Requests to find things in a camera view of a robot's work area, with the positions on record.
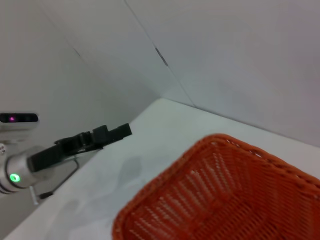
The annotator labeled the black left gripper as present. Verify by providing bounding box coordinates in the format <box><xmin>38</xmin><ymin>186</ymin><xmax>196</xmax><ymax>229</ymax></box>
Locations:
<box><xmin>26</xmin><ymin>122</ymin><xmax>133</xmax><ymax>173</ymax></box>

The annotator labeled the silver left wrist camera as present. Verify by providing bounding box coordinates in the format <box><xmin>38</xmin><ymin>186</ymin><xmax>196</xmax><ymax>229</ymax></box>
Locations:
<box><xmin>0</xmin><ymin>112</ymin><xmax>40</xmax><ymax>144</ymax></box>

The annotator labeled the orange woven plastic basket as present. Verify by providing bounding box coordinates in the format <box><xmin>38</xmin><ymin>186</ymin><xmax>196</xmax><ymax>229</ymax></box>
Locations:
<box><xmin>111</xmin><ymin>133</ymin><xmax>320</xmax><ymax>240</ymax></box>

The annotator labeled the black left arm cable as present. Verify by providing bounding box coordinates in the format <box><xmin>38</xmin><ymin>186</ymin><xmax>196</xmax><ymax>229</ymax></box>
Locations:
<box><xmin>28</xmin><ymin>158</ymin><xmax>80</xmax><ymax>206</ymax></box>

